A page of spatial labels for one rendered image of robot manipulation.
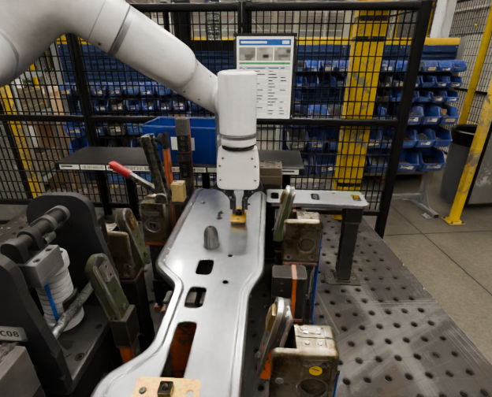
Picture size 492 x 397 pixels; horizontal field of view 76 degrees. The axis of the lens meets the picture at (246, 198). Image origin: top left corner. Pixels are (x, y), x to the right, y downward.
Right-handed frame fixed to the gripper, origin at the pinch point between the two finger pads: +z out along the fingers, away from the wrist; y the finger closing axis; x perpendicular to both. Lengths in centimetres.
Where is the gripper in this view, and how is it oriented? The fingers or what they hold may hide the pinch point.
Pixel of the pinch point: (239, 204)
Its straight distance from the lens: 80.2
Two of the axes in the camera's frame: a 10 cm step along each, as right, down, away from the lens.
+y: 10.0, 0.3, -0.6
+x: 0.7, -4.2, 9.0
